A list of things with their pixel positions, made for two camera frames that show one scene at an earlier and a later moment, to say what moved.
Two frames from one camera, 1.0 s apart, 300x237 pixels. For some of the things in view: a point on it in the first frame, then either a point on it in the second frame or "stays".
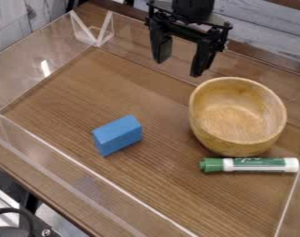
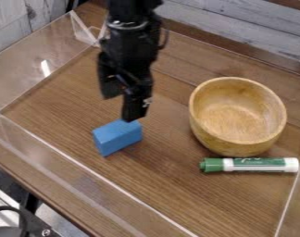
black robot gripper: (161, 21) -> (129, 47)
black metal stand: (29, 204) stays
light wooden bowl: (238, 116) stays
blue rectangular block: (119, 135) stays
